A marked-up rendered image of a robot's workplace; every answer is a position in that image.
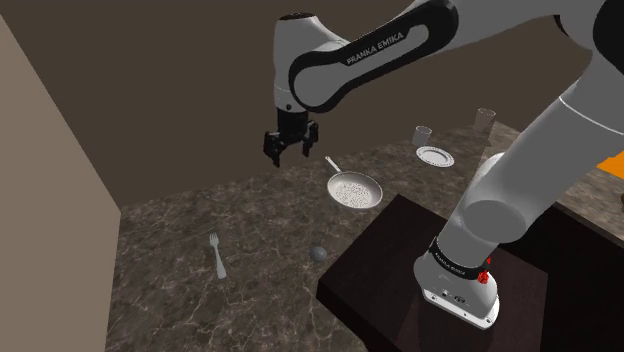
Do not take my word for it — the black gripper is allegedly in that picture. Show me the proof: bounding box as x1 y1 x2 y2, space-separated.
263 107 320 169

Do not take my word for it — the silver frying pan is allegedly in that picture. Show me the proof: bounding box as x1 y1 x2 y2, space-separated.
324 155 384 211

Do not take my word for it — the clear glass cup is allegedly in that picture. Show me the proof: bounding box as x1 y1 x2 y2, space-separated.
411 125 434 148

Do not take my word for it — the silver fork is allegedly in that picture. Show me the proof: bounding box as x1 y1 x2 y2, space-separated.
208 232 228 281

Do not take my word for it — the white plate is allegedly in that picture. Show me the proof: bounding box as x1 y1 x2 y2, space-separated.
415 146 456 169

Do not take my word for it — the dark robot stand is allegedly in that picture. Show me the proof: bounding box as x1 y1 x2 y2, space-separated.
316 193 624 352

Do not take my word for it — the tall brownish glass cup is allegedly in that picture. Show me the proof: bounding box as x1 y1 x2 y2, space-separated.
472 107 497 133

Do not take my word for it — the orange object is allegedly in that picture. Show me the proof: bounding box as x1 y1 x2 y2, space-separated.
596 149 624 185

